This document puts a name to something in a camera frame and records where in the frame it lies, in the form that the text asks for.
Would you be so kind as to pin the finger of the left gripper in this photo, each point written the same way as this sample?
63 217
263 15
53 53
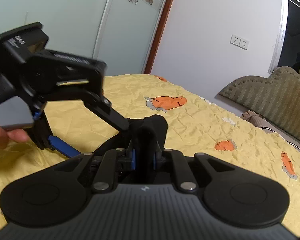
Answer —
107 109
41 134

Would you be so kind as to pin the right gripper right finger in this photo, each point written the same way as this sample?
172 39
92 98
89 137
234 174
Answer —
173 168

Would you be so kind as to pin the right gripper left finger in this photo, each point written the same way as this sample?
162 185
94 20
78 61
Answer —
117 167

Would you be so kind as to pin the person left hand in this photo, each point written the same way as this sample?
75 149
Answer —
18 135

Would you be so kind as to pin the yellow carrot print bedspread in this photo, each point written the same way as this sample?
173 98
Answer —
196 126

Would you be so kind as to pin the frosted glass wardrobe door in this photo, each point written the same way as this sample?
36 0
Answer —
116 32

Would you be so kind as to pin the brown striped pillow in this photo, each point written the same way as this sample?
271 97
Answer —
260 122

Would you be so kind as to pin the olive upholstered headboard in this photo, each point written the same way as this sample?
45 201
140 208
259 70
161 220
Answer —
276 98

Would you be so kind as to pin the brown wooden door frame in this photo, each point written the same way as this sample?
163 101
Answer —
164 13

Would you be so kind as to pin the white double wall socket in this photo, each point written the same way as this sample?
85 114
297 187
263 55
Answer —
240 42

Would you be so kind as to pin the window with white frame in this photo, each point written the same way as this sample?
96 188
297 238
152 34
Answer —
287 46

